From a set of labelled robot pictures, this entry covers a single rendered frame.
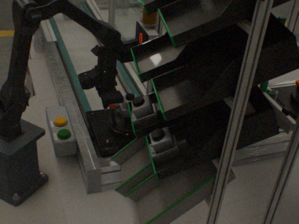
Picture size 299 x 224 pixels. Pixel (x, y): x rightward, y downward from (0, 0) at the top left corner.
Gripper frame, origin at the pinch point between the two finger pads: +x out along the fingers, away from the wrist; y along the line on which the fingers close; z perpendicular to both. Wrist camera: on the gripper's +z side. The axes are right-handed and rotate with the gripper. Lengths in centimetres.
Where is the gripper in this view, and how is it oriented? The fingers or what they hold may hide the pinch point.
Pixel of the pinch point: (105, 99)
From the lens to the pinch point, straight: 136.0
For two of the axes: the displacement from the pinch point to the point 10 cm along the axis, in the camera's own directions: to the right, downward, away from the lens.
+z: -9.4, 1.1, -3.2
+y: 3.3, 5.6, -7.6
